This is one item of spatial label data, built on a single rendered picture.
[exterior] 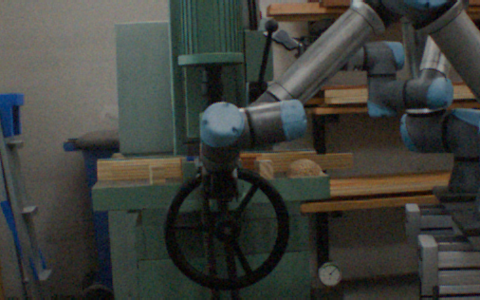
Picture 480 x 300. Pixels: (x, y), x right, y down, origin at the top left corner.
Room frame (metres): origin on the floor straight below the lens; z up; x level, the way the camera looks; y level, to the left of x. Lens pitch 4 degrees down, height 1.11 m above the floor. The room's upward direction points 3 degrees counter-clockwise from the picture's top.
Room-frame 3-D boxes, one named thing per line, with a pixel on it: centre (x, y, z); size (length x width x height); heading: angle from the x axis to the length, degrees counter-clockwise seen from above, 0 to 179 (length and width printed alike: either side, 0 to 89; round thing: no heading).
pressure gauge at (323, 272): (1.90, -0.22, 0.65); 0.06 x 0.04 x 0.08; 95
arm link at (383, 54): (1.95, -0.38, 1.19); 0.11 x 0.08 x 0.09; 94
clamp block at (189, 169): (1.89, 0.06, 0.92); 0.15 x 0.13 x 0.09; 95
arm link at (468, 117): (2.14, -0.67, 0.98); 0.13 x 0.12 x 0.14; 54
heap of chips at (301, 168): (2.02, -0.18, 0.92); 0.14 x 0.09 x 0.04; 5
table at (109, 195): (1.98, 0.06, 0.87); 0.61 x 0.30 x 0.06; 95
